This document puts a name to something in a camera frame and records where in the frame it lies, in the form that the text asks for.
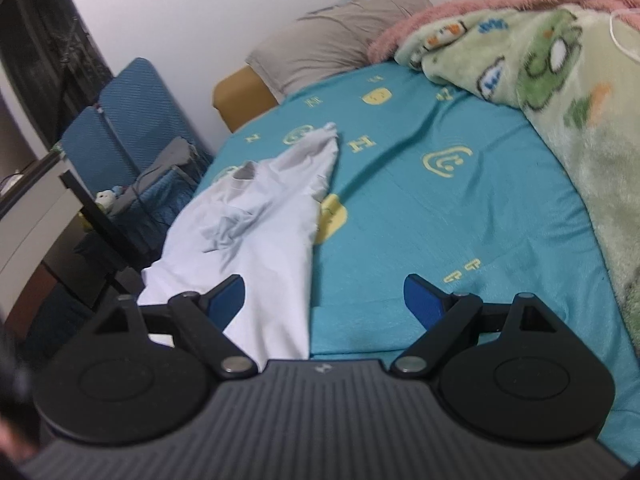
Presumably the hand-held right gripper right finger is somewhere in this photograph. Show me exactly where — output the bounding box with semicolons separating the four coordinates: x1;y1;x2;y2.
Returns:
392;273;561;379

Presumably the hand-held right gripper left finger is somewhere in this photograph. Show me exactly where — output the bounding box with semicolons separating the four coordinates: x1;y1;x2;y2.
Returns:
94;274;259;380

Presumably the white shirt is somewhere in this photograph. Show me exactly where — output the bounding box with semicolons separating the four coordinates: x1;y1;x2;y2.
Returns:
136;122;344;361

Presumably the person's left hand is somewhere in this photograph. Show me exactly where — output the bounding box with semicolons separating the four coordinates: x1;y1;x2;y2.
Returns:
0;421;39;467

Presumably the bed with teal printed sheet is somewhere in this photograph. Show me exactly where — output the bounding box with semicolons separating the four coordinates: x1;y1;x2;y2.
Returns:
192;59;640;456

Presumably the white desk with black legs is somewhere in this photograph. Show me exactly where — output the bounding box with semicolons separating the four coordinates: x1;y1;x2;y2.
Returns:
0;152;157;343

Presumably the grey seat cushion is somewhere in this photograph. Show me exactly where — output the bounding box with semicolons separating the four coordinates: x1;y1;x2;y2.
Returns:
131;137;202;197

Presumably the small plush toy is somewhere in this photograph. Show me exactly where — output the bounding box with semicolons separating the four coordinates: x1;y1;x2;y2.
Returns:
94;187;124;212

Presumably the short blue covered chair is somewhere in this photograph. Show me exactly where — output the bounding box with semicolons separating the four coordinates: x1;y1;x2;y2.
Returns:
59;104;138;186

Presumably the tall blue covered chair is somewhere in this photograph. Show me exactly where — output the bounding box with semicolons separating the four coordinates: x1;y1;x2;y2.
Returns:
97;57;217;226

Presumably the green printed blanket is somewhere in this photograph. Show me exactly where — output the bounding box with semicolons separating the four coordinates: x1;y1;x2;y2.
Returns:
394;4;640;357

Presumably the grey pillow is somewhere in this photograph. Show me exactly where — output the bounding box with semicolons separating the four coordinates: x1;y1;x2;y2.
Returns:
244;0;434;104

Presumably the pink fluffy blanket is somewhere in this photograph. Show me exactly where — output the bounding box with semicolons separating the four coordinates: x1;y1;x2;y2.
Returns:
367;0;640;64

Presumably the dark window with grille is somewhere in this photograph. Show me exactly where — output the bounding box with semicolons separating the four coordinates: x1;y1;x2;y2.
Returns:
0;0;114;149

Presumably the black cable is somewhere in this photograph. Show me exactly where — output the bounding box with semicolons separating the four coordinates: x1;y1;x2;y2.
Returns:
134;179;167;227

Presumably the yellow padded bed frame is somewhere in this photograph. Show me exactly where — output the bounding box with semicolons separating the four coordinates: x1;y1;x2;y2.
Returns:
212;64;281;134

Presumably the white cable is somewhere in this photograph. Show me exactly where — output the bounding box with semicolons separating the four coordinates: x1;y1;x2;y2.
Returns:
607;7;640;57

